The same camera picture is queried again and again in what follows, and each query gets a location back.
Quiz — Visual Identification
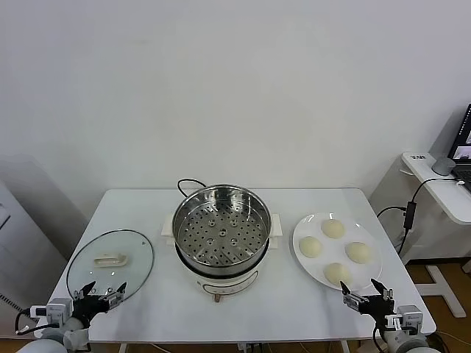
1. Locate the stainless steel steamer basket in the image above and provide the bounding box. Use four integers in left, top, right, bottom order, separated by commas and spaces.
160, 185, 283, 277

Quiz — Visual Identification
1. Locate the round glass pot lid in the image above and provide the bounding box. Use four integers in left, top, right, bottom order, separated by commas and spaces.
65, 229, 155, 309

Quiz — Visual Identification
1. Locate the cream electric cooking pot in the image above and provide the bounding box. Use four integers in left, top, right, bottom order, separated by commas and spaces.
164, 235, 280, 303

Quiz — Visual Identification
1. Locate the black laptop charger cable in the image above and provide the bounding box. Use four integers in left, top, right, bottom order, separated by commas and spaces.
375, 177, 465, 254

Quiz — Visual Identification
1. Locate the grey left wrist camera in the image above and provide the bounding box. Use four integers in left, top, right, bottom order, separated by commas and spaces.
29, 298, 73, 327

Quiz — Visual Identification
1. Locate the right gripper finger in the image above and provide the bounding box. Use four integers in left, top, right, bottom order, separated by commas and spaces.
339, 280, 370, 307
370, 278, 395, 300

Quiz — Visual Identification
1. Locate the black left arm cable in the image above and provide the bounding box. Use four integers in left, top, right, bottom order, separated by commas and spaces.
15, 308, 51, 336

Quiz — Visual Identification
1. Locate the white side desk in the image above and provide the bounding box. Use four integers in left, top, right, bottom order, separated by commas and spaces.
369, 151, 471, 317

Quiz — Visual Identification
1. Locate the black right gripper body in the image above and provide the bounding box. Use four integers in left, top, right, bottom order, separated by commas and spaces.
358, 296, 396, 324

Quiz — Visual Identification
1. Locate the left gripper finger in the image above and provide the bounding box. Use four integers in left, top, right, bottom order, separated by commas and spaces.
74, 282, 96, 299
105, 282, 127, 307

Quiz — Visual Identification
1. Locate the dark open laptop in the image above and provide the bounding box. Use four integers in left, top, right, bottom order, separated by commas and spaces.
449, 102, 471, 192

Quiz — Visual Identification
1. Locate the black pot power cord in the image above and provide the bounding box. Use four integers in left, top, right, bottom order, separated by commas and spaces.
176, 178, 209, 202

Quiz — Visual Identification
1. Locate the white steamed baozi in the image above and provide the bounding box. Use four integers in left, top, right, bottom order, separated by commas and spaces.
320, 218, 346, 240
298, 235, 324, 258
323, 262, 353, 288
344, 240, 371, 264

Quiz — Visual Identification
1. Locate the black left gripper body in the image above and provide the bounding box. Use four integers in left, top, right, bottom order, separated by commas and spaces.
73, 295, 111, 327

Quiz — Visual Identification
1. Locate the round white plate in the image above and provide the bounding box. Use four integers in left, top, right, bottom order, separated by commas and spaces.
292, 211, 383, 291

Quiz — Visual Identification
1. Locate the grey round desk gadget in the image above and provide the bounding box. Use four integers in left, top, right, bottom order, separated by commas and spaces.
431, 155, 456, 176

